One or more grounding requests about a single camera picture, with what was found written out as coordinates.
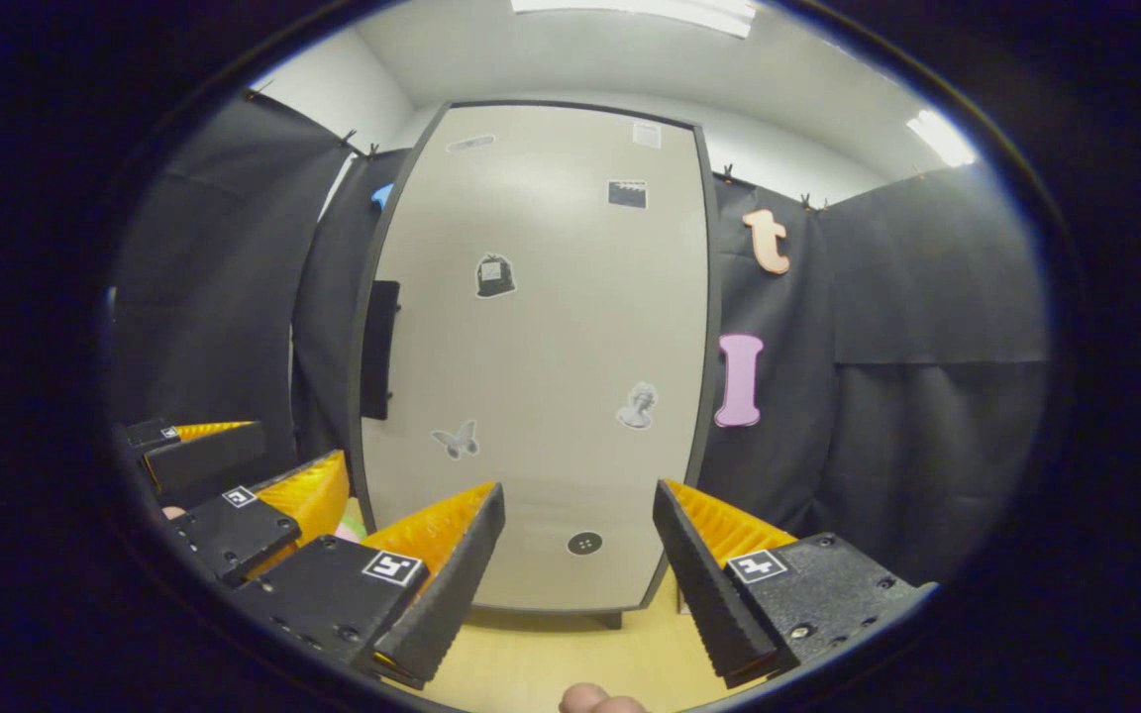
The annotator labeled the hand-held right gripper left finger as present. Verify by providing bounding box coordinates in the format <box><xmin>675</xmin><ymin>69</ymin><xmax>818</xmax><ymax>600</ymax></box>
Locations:
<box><xmin>234</xmin><ymin>480</ymin><xmax>508</xmax><ymax>691</ymax></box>

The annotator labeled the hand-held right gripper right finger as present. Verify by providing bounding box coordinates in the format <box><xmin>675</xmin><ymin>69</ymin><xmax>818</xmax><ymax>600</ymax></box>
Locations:
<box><xmin>652</xmin><ymin>478</ymin><xmax>933</xmax><ymax>691</ymax></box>

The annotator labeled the black backdrop cloth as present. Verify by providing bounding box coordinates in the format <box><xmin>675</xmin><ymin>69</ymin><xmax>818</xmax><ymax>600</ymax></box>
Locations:
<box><xmin>105</xmin><ymin>89</ymin><xmax>1052</xmax><ymax>585</ymax></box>

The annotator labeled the ceiling light panel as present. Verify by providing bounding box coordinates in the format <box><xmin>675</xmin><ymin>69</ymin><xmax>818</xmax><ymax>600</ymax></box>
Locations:
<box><xmin>905</xmin><ymin>107</ymin><xmax>978</xmax><ymax>169</ymax></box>
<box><xmin>511</xmin><ymin>0</ymin><xmax>760</xmax><ymax>39</ymax></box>

